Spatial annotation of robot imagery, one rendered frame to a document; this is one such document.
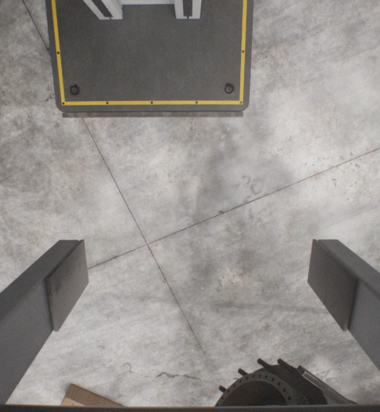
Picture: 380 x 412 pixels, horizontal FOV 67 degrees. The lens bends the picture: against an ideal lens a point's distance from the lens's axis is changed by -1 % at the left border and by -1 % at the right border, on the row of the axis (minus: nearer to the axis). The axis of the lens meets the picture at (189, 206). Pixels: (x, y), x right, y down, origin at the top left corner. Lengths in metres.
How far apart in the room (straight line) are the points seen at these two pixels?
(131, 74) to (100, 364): 1.65
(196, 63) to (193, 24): 0.12
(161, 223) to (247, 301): 0.66
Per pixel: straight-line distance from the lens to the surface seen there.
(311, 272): 0.17
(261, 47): 1.49
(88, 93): 1.16
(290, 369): 1.06
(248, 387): 1.12
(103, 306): 1.80
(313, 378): 0.96
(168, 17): 1.15
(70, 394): 2.19
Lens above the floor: 1.41
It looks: 74 degrees down
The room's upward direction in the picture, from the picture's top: 180 degrees counter-clockwise
